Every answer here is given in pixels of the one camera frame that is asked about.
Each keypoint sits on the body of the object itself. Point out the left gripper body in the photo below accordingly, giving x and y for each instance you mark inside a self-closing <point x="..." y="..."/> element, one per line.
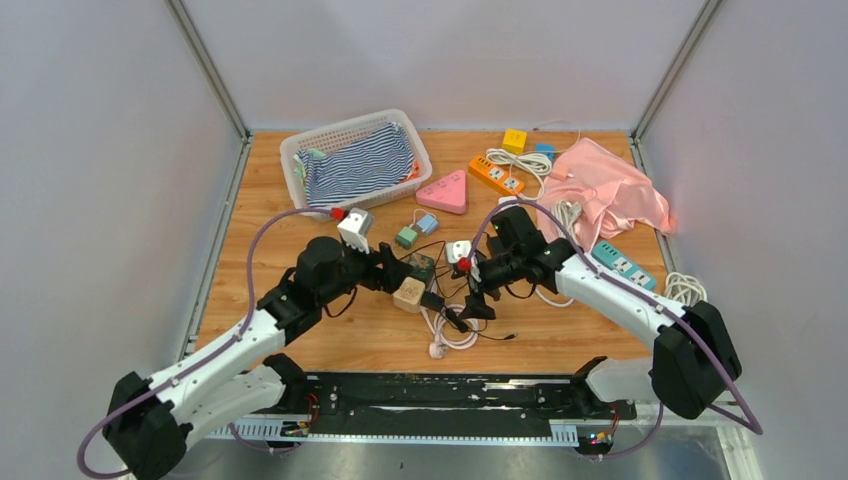
<point x="372" y="274"/>

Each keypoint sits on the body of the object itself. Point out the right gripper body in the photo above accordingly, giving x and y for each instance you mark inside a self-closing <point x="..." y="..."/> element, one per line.
<point x="494" y="274"/>

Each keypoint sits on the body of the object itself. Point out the green patterned cube socket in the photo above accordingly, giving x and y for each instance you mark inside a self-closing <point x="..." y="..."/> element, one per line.
<point x="423" y="268"/>

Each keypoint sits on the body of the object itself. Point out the beige wooden cube socket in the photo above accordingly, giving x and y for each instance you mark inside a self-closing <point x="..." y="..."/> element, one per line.
<point x="409" y="295"/>

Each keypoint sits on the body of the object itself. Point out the green plug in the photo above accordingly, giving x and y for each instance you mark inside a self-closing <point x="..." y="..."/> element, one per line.
<point x="406" y="237"/>

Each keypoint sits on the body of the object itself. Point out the blue plug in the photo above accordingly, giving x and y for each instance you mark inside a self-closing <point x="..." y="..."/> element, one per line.
<point x="427" y="224"/>

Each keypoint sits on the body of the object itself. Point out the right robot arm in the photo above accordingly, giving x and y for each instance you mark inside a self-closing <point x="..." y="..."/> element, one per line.
<point x="693" y="360"/>

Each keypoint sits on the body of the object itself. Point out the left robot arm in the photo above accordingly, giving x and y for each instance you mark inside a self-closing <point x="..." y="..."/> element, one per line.
<point x="153" y="421"/>

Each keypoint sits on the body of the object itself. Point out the small blue cube socket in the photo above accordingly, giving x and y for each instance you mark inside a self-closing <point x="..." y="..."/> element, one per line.
<point x="546" y="149"/>

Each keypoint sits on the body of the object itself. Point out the yellow cube socket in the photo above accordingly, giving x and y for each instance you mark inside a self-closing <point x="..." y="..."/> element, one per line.
<point x="514" y="141"/>

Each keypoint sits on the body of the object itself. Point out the pink triangular power strip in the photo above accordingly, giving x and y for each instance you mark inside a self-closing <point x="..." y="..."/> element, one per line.
<point x="448" y="194"/>

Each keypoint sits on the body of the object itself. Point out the orange power strip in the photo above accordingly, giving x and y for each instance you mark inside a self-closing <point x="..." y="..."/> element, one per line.
<point x="495" y="177"/>

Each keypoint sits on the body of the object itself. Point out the blue white striped cloth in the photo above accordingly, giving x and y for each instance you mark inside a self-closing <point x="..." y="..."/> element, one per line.
<point x="380" y="160"/>

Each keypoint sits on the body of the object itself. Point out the white plastic basket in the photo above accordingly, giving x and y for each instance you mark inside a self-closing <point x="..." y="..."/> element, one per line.
<point x="330" y="138"/>

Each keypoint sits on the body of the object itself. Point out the teal power strip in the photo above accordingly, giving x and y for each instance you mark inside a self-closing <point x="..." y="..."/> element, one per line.
<point x="610" y="257"/>

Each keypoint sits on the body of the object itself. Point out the pink cloth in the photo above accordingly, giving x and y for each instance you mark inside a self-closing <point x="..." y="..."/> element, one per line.
<point x="612" y="193"/>

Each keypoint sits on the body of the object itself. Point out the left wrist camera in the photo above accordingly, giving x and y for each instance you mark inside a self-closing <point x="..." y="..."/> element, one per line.
<point x="354" y="228"/>

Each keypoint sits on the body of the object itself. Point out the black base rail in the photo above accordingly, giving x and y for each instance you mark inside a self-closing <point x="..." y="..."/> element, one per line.
<point x="423" y="405"/>

